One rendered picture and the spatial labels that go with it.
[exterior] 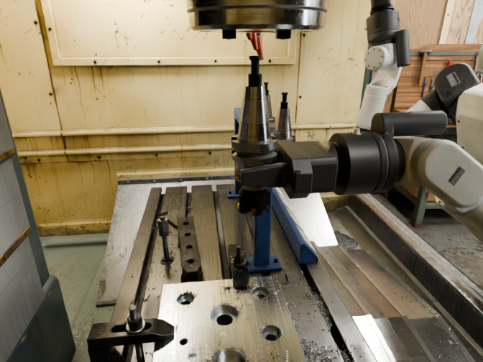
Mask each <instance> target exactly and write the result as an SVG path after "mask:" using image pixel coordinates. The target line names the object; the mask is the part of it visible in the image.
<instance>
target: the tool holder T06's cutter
mask: <svg viewBox="0 0 483 362"><path fill-rule="evenodd" d="M238 194H239V203H237V210H238V211H239V212H240V213H242V214H245V213H248V212H251V216H252V217H253V216H258V215H263V210H266V212H269V209H270V191H268V189H267V188H265V189H263V190H260V191H248V190H245V189H243V188H242V187H241V189H240V190H239V192H238Z"/></svg>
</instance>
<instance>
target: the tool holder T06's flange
mask: <svg viewBox="0 0 483 362"><path fill-rule="evenodd" d="M231 148H232V149H233V150H232V151H231V158H232V159H233V160H234V161H236V162H241V163H245V164H264V163H268V162H273V161H275V160H276V159H277V153H276V148H278V139H277V137H276V136H275V135H272V134H271V140H269V141H266V142H262V143H248V142H243V141H239V140H238V134H237V135H234V136H232V137H231Z"/></svg>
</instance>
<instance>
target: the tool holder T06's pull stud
mask: <svg viewBox="0 0 483 362"><path fill-rule="evenodd" d="M249 59H250V60H251V73H250V74H248V86H262V74H260V73H259V61H260V60H261V59H262V56H259V55H253V56H249Z"/></svg>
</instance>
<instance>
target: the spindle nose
mask: <svg viewBox="0 0 483 362"><path fill-rule="evenodd" d="M186 11H187V13H188V17H189V27H190V28H191V29H192V30H193V31H194V32H213V33H222V31H236V33H275V32H277V31H291V33H296V32H320V31H321V30H322V29H323V28H324V27H325V18H326V12H327V11H328V0H186Z"/></svg>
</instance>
